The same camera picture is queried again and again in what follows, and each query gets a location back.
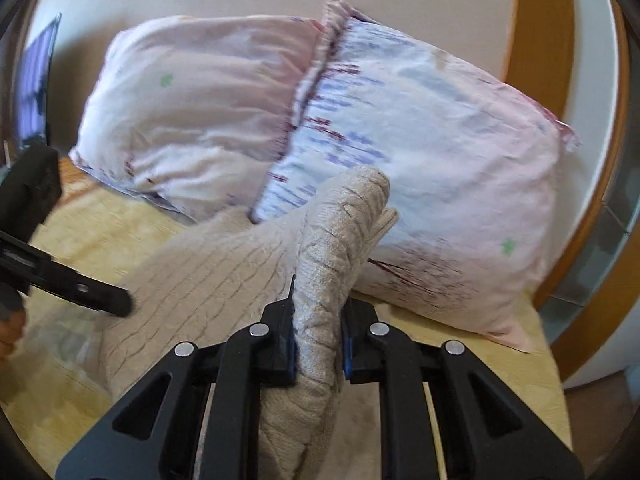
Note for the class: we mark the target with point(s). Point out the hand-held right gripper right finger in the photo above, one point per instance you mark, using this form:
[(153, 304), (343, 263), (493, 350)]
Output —
[(400, 385)]

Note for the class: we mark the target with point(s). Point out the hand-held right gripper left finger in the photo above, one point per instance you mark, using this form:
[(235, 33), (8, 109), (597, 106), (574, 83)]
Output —
[(235, 385)]

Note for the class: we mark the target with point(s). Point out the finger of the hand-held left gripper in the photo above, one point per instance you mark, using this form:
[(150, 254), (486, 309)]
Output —
[(85, 292)]

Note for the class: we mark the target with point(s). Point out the person's left hand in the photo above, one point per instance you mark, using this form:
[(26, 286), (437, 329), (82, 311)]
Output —
[(10, 332)]

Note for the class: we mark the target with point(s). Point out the yellow patterned bed sheet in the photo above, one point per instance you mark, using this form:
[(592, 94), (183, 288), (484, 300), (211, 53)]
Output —
[(500, 390)]

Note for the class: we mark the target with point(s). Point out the window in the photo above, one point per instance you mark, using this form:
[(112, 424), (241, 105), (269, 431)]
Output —
[(37, 80)]

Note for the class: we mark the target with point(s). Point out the pink and blue floral pillow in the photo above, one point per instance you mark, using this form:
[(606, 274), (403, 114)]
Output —
[(450, 170)]

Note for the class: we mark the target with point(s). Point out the wooden framed glass door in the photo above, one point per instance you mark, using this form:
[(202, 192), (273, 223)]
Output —
[(590, 125)]

